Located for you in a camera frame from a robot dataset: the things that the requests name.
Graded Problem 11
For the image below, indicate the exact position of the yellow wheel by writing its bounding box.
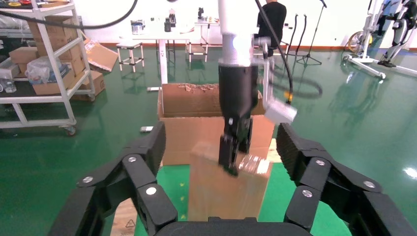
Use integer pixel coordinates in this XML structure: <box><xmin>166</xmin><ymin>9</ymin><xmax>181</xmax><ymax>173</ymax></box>
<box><xmin>348</xmin><ymin>30</ymin><xmax>373</xmax><ymax>55</ymax></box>

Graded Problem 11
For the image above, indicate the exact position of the white wheeled shelf rack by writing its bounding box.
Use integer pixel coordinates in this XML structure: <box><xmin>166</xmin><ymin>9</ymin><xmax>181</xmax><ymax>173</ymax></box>
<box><xmin>0</xmin><ymin>0</ymin><xmax>97</xmax><ymax>137</ymax></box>

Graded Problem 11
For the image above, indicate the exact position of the cardboard box with blue print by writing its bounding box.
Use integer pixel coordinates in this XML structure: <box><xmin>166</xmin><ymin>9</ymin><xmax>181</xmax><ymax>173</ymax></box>
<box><xmin>32</xmin><ymin>63</ymin><xmax>76</xmax><ymax>96</ymax></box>

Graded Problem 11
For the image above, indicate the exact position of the black cable with yellow tag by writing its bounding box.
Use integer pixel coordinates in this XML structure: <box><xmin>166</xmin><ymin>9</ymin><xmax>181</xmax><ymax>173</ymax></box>
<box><xmin>254</xmin><ymin>0</ymin><xmax>294</xmax><ymax>105</ymax></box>

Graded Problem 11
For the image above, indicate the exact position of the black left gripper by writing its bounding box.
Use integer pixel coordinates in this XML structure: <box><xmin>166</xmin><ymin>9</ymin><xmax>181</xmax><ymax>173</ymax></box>
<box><xmin>218</xmin><ymin>63</ymin><xmax>260</xmax><ymax>177</ymax></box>

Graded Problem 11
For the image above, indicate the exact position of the white work desk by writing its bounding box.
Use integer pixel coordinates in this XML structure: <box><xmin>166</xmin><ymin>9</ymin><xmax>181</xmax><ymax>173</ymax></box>
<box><xmin>187</xmin><ymin>18</ymin><xmax>294</xmax><ymax>63</ymax></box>

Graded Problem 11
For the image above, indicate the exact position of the metal pot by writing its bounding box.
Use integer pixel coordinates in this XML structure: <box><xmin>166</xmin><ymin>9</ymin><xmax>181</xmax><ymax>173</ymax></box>
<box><xmin>131</xmin><ymin>20</ymin><xmax>146</xmax><ymax>35</ymax></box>

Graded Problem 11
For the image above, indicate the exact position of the clear plastic container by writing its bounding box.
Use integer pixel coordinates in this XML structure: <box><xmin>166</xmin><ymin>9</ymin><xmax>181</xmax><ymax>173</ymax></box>
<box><xmin>0</xmin><ymin>59</ymin><xmax>20</xmax><ymax>94</ymax></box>

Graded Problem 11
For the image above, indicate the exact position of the small brown cardboard box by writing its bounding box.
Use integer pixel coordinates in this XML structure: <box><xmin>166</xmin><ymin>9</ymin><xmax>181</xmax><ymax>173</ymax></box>
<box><xmin>9</xmin><ymin>46</ymin><xmax>40</xmax><ymax>65</ymax></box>

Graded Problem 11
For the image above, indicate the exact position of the thick black cable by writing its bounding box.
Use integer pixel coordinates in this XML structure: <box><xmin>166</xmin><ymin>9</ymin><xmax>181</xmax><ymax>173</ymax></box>
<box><xmin>0</xmin><ymin>0</ymin><xmax>138</xmax><ymax>30</ymax></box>

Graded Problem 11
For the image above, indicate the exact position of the black white humanoid robot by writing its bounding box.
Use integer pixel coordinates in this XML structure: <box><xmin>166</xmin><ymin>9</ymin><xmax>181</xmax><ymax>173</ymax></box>
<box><xmin>378</xmin><ymin>0</ymin><xmax>417</xmax><ymax>68</ymax></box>

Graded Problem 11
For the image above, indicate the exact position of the clear plastic bag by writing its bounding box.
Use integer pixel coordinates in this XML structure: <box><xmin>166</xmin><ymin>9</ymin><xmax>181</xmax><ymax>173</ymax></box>
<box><xmin>25</xmin><ymin>56</ymin><xmax>62</xmax><ymax>86</ymax></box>

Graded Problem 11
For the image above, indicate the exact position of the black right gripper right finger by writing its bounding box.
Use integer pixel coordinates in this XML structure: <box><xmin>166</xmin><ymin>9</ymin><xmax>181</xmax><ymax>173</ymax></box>
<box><xmin>276</xmin><ymin>123</ymin><xmax>417</xmax><ymax>236</ymax></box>

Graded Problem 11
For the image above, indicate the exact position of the black tripod microphone stand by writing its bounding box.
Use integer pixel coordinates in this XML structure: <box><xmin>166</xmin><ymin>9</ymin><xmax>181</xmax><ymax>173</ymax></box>
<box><xmin>296</xmin><ymin>0</ymin><xmax>328</xmax><ymax>66</ymax></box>

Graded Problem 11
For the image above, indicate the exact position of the tall taped cardboard box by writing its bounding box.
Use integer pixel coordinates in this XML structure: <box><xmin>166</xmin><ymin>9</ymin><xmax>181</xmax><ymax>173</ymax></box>
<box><xmin>188</xmin><ymin>142</ymin><xmax>273</xmax><ymax>221</ymax></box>

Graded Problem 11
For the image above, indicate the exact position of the large brown cardboard box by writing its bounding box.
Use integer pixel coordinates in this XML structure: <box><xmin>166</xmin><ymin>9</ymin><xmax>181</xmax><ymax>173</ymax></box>
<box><xmin>27</xmin><ymin>15</ymin><xmax>83</xmax><ymax>62</ymax></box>

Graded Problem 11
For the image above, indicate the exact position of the white gantry frame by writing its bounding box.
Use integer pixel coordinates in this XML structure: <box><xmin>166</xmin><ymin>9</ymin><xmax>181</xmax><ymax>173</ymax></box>
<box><xmin>343</xmin><ymin>0</ymin><xmax>417</xmax><ymax>79</ymax></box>

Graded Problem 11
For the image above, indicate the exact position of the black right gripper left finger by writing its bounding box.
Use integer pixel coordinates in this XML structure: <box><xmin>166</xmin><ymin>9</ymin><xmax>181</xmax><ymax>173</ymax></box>
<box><xmin>49</xmin><ymin>121</ymin><xmax>178</xmax><ymax>236</ymax></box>

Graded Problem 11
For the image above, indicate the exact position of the flattened cardboard sheet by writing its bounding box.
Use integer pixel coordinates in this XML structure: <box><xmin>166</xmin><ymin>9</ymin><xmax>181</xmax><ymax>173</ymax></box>
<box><xmin>83</xmin><ymin>39</ymin><xmax>119</xmax><ymax>73</ymax></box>

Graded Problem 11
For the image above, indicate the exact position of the large open cardboard carton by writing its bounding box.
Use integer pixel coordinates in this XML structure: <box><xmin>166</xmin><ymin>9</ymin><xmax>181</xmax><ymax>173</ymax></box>
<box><xmin>157</xmin><ymin>83</ymin><xmax>276</xmax><ymax>167</ymax></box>

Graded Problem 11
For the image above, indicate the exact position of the white standing desk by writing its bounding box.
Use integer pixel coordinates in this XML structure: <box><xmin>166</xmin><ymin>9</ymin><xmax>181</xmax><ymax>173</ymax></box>
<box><xmin>119</xmin><ymin>29</ymin><xmax>193</xmax><ymax>92</ymax></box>

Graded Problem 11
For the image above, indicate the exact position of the person in black clothes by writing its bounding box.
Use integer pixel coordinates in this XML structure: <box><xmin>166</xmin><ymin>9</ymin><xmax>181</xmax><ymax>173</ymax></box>
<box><xmin>256</xmin><ymin>0</ymin><xmax>287</xmax><ymax>59</ymax></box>

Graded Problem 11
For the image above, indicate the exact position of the green table mat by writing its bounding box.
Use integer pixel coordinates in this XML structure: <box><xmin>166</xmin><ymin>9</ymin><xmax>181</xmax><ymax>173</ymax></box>
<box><xmin>133</xmin><ymin>163</ymin><xmax>354</xmax><ymax>236</ymax></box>

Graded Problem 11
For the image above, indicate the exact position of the black curved pole stand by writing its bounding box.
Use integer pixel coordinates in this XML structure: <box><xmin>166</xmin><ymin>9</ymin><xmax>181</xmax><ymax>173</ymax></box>
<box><xmin>298</xmin><ymin>13</ymin><xmax>309</xmax><ymax>57</ymax></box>
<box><xmin>286</xmin><ymin>13</ymin><xmax>298</xmax><ymax>57</ymax></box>

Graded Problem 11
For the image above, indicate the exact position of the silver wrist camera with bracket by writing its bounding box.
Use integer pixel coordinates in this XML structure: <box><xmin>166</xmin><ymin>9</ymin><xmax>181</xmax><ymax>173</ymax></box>
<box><xmin>252</xmin><ymin>35</ymin><xmax>298</xmax><ymax>125</ymax></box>

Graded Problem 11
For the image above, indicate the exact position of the small white stool table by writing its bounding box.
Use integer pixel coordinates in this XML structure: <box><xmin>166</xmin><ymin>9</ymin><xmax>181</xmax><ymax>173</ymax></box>
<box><xmin>116</xmin><ymin>41</ymin><xmax>145</xmax><ymax>73</ymax></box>

